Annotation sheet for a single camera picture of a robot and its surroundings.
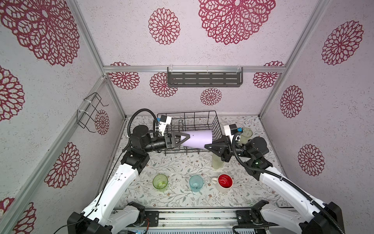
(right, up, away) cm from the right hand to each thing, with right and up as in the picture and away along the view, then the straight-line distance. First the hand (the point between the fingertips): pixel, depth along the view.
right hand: (206, 145), depth 58 cm
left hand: (-8, +2, +4) cm, 9 cm away
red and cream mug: (+14, -25, +27) cm, 39 cm away
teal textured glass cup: (-2, -25, +28) cm, 37 cm away
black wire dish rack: (-11, +12, +53) cm, 55 cm away
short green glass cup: (-23, -25, +28) cm, 44 cm away
